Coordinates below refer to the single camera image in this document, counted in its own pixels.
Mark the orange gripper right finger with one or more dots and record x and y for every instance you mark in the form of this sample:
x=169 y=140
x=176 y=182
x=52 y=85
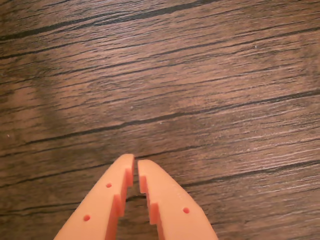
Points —
x=172 y=207

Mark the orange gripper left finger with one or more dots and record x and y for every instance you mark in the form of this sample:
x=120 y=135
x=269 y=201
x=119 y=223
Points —
x=100 y=207

